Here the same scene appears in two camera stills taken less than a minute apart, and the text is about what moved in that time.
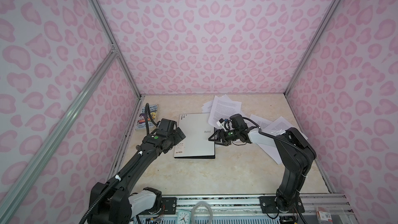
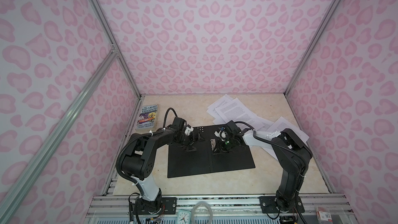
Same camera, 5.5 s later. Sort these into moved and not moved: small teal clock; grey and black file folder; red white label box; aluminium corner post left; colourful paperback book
Moved: grey and black file folder
Not moved: red white label box; aluminium corner post left; colourful paperback book; small teal clock
